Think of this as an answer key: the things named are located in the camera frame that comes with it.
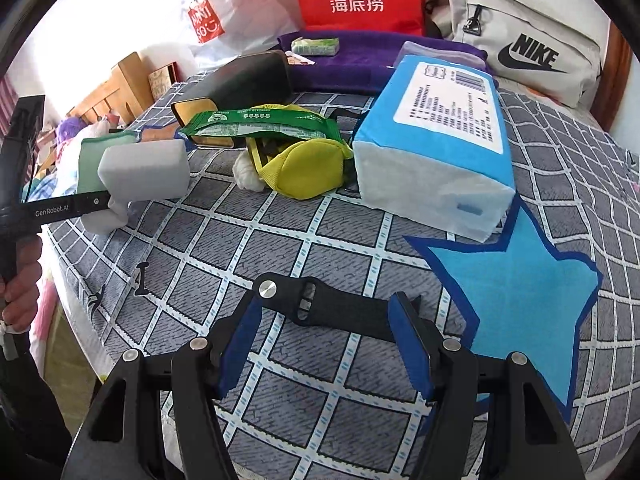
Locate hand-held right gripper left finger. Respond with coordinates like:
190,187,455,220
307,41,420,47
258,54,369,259
70,300,263,480

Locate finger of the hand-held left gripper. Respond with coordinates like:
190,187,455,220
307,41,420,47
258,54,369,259
75,192,111,214

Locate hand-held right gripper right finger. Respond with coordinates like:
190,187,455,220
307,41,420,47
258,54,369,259
389,292,583,480

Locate white and mint cloth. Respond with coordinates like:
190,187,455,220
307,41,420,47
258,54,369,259
77,131,138,235

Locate white sponge block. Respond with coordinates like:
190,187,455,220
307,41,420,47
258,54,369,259
97,139,191,202

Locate clear white plastic bag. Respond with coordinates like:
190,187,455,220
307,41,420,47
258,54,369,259
232,150,268,192

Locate green snack packet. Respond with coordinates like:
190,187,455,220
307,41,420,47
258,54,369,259
179,105,342,142

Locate yellow pouch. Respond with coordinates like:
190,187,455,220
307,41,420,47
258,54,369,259
247,105,353,200

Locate green tissue packet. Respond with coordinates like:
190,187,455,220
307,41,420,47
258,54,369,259
291,36,341,57

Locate person's left forearm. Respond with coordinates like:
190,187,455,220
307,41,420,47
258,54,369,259
0,350,73,480

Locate person's left hand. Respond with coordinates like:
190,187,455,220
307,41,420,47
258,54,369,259
0,234,44,335

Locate floral quilt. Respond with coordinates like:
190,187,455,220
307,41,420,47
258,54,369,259
30,115,123,196

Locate purple plush toy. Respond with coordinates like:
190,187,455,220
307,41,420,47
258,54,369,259
55,116,81,145

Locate grey checked bedsheet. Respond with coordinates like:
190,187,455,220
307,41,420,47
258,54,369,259
40,75,640,480

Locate wooden headboard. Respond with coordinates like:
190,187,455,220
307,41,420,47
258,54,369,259
67,51,153,126

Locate blue tissue pack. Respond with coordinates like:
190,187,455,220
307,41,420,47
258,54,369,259
352,55,517,242

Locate dark green tin box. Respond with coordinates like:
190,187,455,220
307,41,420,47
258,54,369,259
170,51,292,150

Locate white plastic shopping bag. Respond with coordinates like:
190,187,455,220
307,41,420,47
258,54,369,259
175,0,301,68

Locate purple towel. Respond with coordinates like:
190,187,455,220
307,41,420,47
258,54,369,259
276,30,488,93

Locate grey waist bag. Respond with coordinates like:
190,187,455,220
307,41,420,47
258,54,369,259
425,0,603,108

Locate brown wooden door frame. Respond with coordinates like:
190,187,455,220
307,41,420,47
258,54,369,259
590,22,633,133

